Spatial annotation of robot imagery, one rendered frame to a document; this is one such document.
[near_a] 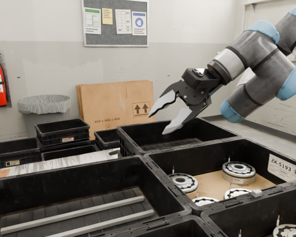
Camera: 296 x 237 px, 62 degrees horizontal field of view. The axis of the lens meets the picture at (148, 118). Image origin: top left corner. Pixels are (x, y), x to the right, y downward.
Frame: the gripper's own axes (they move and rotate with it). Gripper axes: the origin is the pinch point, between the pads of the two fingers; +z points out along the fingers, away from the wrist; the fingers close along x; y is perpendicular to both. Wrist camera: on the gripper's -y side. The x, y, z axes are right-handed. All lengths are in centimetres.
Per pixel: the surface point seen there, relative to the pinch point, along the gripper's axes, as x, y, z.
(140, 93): 135, 252, 12
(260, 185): -28.2, 27.0, -9.9
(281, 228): -35.2, 4.8, -5.6
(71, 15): 231, 164, 11
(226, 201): -23.8, -2.2, -0.5
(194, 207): -20.8, -5.9, 4.9
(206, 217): -23.6, -8.2, 3.9
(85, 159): 28, 52, 44
